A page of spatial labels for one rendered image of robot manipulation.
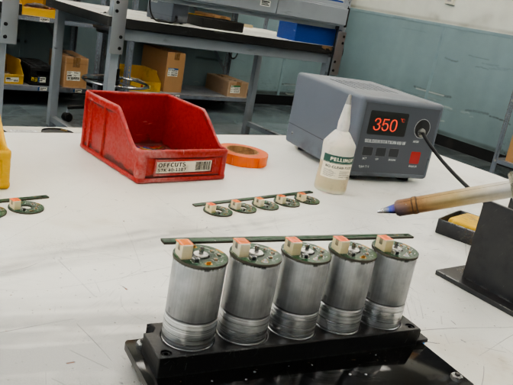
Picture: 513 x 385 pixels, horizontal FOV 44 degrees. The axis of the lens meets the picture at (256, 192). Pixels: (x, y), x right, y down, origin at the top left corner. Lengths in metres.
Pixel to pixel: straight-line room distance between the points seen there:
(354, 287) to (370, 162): 0.41
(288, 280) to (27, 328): 0.13
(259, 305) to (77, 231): 0.20
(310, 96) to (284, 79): 5.39
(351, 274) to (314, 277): 0.02
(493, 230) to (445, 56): 5.36
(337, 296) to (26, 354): 0.15
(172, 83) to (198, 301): 4.71
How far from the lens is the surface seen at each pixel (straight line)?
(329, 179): 0.65
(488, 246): 0.49
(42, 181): 0.56
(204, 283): 0.28
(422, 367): 0.35
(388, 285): 0.34
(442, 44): 5.86
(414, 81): 5.99
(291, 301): 0.31
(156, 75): 4.94
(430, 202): 0.31
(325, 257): 0.31
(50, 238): 0.45
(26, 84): 4.48
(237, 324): 0.30
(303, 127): 0.80
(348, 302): 0.33
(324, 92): 0.76
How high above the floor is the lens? 0.92
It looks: 17 degrees down
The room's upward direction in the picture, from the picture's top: 10 degrees clockwise
